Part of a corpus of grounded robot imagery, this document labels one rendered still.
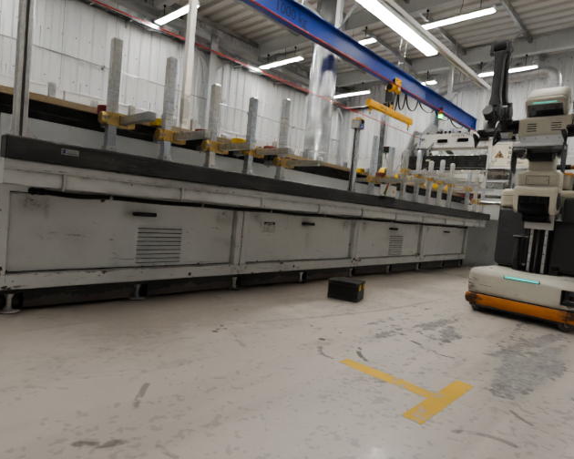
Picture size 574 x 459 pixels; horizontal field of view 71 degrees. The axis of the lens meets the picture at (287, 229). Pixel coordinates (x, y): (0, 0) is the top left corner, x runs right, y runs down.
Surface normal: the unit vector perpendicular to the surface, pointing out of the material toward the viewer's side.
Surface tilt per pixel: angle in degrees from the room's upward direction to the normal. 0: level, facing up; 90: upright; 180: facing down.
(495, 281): 90
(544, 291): 90
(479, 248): 90
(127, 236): 90
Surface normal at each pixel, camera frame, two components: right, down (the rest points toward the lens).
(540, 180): -0.70, 0.11
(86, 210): 0.72, 0.11
